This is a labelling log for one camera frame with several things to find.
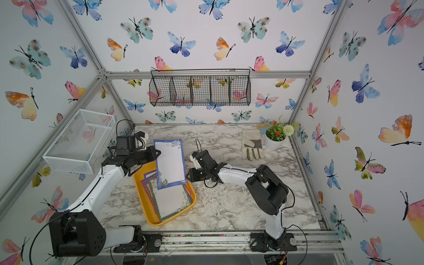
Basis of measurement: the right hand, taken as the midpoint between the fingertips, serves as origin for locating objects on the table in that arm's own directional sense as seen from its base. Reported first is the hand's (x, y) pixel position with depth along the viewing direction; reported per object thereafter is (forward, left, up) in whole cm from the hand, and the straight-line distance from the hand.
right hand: (187, 176), depth 86 cm
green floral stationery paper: (-11, +8, -7) cm, 15 cm away
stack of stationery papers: (-1, +24, -8) cm, 26 cm away
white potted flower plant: (+26, -47, +6) cm, 54 cm away
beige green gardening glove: (+29, -36, -8) cm, 47 cm away
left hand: (+8, +13, +10) cm, 19 cm away
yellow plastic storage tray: (-17, +16, -8) cm, 25 cm away
